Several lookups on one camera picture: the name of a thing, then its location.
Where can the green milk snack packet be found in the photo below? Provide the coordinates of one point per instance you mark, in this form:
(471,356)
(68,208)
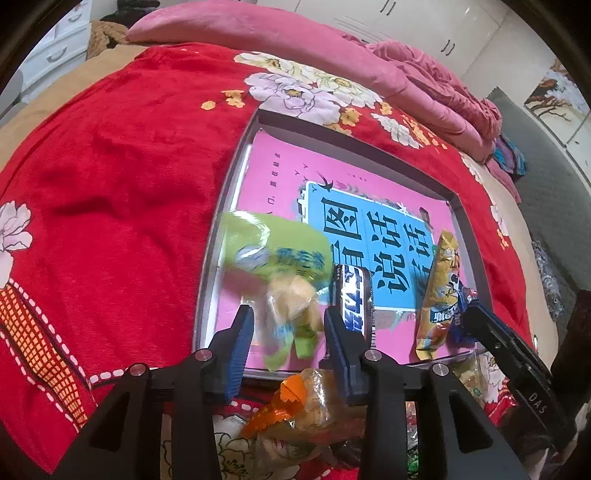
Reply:
(281,267)

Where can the clear meat floss packet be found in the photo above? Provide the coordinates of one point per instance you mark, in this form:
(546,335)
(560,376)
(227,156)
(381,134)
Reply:
(469,373)

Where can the floral wall painting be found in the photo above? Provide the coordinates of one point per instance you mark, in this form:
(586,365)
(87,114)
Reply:
(558,103)

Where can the white drawer cabinet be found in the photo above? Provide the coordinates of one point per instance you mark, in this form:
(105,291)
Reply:
(60,51)

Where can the white wardrobe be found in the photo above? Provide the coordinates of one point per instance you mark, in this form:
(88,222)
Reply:
(454,32)

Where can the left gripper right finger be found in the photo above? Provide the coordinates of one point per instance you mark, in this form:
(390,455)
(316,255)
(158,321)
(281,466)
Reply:
(353,374)

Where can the grey padded headboard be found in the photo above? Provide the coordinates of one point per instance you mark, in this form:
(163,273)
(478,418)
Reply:
(555,201)

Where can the orange cracker packet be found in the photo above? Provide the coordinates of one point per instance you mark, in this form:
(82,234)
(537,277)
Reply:
(307,410)

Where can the red floral blanket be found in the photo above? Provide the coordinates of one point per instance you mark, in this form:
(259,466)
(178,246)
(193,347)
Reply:
(107,204)

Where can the pink quilt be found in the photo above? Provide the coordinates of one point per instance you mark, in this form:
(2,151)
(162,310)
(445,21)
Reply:
(404,75)

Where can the blue oreo cookie packet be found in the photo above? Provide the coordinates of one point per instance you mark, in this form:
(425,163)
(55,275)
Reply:
(465,295)

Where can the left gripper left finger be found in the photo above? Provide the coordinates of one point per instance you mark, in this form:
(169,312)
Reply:
(230,348)

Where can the dark shallow box tray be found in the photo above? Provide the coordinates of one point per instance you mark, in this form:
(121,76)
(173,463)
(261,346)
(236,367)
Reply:
(218,297)

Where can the tan bed sheet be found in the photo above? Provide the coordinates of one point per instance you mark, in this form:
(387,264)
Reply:
(60,92)

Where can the yellow cartoon snack packet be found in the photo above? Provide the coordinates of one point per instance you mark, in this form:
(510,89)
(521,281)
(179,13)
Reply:
(441,301)

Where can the pink and blue book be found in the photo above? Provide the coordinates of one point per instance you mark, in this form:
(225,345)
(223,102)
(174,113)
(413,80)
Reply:
(373,217)

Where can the colourful folded clothes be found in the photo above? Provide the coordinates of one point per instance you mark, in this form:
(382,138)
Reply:
(509,157)

